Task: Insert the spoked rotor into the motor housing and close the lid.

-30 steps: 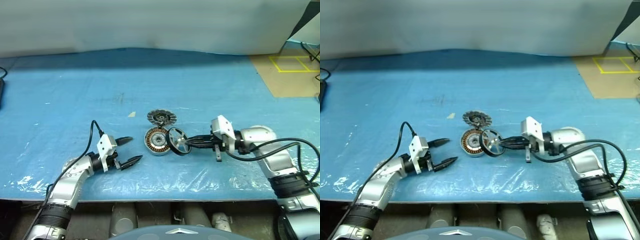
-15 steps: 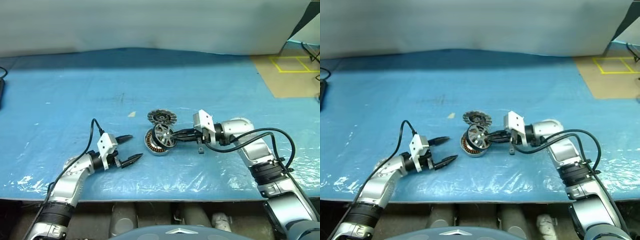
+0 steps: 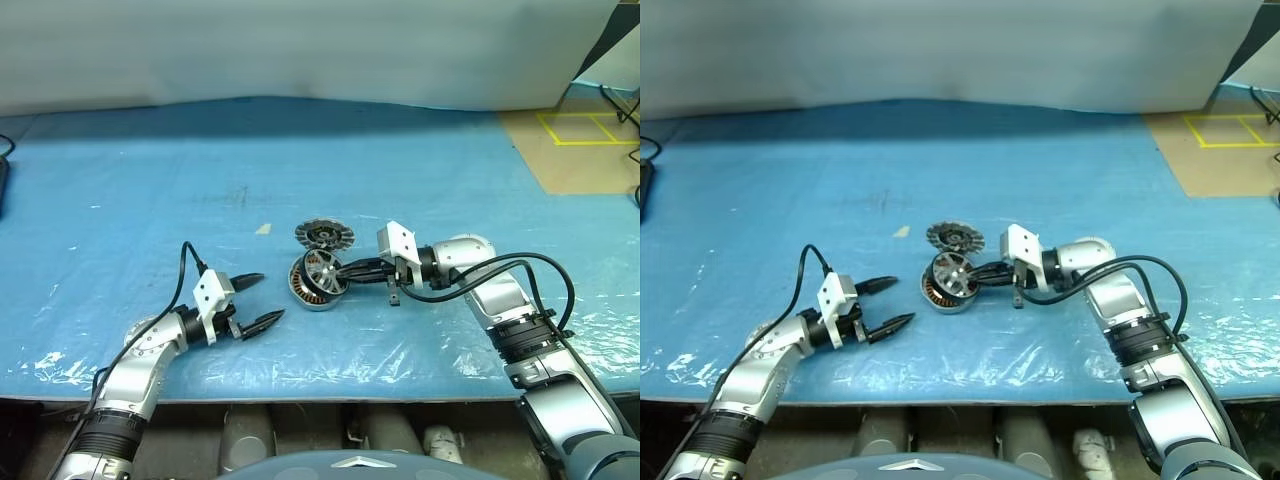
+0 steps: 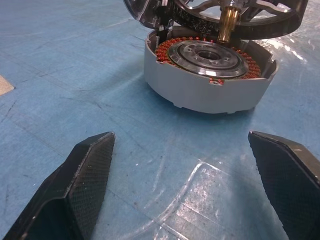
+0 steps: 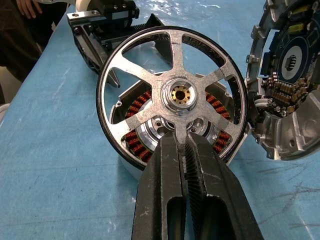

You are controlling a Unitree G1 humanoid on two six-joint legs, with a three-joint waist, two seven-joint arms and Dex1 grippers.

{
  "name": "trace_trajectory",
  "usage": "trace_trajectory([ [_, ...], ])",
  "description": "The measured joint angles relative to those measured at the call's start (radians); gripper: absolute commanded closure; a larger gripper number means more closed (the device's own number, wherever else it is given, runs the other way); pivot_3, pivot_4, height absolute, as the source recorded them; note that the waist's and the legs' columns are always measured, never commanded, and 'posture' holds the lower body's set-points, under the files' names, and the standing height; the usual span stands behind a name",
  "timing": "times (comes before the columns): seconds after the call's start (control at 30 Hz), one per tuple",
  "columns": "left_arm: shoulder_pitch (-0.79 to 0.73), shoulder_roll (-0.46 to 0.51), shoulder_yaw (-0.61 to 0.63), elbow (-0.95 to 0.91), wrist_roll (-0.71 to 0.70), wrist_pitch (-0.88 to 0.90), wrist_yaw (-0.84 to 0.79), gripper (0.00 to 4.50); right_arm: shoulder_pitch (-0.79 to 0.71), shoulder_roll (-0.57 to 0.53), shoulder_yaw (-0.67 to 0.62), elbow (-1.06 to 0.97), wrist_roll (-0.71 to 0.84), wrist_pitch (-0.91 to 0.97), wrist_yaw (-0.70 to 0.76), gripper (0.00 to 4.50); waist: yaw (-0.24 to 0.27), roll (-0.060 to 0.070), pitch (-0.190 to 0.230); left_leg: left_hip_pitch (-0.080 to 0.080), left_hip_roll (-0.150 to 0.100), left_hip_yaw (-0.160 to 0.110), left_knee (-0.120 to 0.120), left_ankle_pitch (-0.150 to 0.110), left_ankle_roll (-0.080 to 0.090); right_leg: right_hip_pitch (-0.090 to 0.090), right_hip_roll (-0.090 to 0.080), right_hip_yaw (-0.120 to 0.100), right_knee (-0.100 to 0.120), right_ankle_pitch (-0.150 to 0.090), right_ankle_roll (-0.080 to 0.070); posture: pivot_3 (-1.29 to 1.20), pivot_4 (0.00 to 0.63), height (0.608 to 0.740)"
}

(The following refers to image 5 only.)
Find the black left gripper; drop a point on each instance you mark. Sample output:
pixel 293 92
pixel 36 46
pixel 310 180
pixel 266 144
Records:
pixel 100 40

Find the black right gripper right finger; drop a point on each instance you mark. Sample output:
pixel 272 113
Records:
pixel 220 195

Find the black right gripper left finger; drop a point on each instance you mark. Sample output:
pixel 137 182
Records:
pixel 160 175

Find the spoked silver rotor black rim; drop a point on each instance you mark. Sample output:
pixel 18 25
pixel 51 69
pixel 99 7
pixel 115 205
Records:
pixel 177 62

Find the silver motor lid with circuit board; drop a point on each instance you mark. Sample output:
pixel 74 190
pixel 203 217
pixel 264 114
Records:
pixel 287 135

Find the white motor housing copper windings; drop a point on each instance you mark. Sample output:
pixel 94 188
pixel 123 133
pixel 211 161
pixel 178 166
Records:
pixel 140 102

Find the person's bare hand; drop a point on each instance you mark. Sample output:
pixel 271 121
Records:
pixel 28 8

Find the person in dark clothes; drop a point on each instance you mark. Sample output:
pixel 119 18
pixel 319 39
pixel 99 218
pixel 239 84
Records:
pixel 20 45

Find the white round object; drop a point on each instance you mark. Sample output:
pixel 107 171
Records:
pixel 3 112

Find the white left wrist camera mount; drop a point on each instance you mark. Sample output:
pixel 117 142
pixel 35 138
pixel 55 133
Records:
pixel 82 5

